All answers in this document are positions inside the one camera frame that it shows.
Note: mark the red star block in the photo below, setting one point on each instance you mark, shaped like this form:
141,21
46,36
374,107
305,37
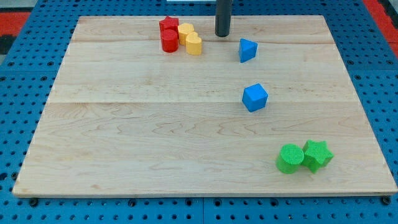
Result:
168,22

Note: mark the red cylinder block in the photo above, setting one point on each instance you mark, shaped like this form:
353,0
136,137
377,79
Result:
169,40

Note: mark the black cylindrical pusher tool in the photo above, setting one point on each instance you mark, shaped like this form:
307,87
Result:
223,17

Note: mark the wooden board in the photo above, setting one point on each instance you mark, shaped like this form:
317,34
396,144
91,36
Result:
126,120

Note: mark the green star block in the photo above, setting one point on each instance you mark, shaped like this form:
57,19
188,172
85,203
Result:
316,155

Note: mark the blue triangle block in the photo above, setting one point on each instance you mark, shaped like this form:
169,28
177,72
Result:
247,50

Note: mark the green cylinder block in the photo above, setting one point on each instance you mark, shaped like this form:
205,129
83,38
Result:
290,158

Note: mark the yellow hexagon block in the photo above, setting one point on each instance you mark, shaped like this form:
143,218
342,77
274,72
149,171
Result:
183,30

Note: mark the blue cube block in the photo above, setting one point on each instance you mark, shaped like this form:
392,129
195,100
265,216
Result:
254,97

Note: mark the yellow heart block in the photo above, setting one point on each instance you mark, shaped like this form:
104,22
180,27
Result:
193,44

